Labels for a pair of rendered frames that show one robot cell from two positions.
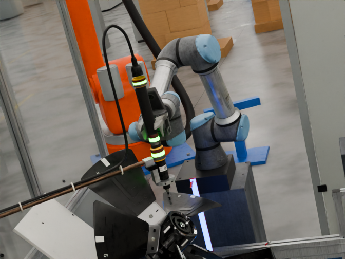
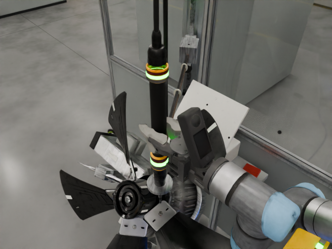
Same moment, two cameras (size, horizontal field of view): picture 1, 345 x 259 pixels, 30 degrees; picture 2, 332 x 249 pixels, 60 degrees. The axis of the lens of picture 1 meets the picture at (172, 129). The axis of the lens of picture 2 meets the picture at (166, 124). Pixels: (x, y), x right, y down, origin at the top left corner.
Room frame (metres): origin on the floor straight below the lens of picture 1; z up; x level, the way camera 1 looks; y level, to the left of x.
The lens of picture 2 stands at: (2.26, -0.35, 1.98)
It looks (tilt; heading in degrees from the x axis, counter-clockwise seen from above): 41 degrees down; 119
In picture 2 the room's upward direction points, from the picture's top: straight up
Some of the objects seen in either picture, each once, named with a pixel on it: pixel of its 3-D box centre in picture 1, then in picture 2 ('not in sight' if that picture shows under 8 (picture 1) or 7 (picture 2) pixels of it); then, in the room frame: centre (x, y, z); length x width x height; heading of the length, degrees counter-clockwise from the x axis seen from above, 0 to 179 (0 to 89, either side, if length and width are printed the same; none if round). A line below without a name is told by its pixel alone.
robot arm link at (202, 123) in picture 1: (205, 129); not in sight; (2.74, -0.14, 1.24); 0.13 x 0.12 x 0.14; 59
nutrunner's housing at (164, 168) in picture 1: (150, 125); (158, 129); (2.00, 0.06, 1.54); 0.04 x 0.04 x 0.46
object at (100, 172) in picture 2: not in sight; (102, 173); (1.67, 0.17, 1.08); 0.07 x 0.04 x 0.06; 175
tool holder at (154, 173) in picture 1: (159, 169); (160, 170); (2.00, 0.07, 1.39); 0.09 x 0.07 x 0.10; 109
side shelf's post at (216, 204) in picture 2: not in sight; (214, 215); (2.04, 0.63, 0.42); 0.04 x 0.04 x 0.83; 74
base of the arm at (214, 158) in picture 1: (209, 152); not in sight; (2.74, -0.14, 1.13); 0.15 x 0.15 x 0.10
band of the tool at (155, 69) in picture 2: (139, 81); (157, 72); (2.00, 0.06, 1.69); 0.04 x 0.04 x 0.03
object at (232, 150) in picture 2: not in sight; (217, 149); (1.98, 0.68, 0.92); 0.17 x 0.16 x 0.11; 74
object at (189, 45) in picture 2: not in sight; (188, 49); (1.80, 0.66, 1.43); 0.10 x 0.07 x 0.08; 109
